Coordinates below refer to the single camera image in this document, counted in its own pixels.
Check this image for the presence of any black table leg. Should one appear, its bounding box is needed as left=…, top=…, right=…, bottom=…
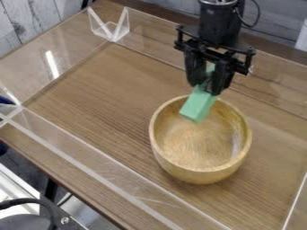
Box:
left=45, top=179, right=59, bottom=202

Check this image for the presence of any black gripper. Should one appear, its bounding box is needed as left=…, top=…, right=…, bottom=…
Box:
left=174, top=0, right=257, bottom=96

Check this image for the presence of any black cable bottom left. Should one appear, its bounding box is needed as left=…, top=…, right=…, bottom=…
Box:
left=0, top=197, right=57, bottom=230

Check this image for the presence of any blue object left edge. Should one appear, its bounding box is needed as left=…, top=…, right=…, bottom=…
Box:
left=0, top=94, right=18, bottom=156

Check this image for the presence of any clear acrylic tray enclosure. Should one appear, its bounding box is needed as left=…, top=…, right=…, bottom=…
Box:
left=0, top=0, right=307, bottom=230

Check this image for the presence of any green rectangular block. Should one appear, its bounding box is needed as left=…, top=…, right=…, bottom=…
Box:
left=178, top=63, right=221, bottom=124

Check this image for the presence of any brown wooden bowl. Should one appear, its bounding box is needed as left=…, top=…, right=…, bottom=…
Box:
left=149, top=95, right=253, bottom=184

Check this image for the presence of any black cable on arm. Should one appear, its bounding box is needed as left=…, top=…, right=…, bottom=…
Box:
left=234, top=0, right=262, bottom=29

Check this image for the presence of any metal bracket with screw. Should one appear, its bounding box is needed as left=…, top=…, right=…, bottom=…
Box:
left=41, top=197, right=89, bottom=230

